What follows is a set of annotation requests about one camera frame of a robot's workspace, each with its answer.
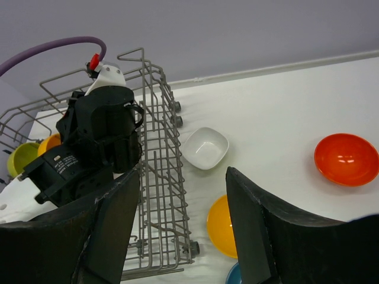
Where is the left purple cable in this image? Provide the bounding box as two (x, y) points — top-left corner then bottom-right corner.
(0, 35), (107, 78)

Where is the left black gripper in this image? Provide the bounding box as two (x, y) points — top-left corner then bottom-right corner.
(56, 86), (144, 173)

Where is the yellow bowl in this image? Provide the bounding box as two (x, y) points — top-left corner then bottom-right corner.
(37, 133), (62, 157)
(207, 195), (237, 259)

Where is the blue bowl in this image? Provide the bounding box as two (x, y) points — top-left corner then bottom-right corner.
(225, 263), (242, 284)

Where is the square white bowl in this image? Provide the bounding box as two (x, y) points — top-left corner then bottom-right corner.
(182, 127), (230, 170)

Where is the lime green bowl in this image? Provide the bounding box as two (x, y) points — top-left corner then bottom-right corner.
(7, 143), (40, 178)

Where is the grey wire dish rack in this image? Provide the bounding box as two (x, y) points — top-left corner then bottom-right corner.
(1, 48), (200, 280)

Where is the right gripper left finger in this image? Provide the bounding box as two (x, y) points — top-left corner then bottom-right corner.
(1, 170), (140, 283)

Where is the orange-red bowl far right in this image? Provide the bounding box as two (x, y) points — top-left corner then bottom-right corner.
(313, 133), (378, 187)

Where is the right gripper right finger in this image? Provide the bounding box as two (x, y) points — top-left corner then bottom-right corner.
(226, 167), (378, 283)

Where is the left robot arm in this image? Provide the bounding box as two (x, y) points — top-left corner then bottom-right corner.
(1, 86), (144, 224)

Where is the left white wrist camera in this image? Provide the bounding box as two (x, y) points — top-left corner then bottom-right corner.
(85, 61), (126, 96)

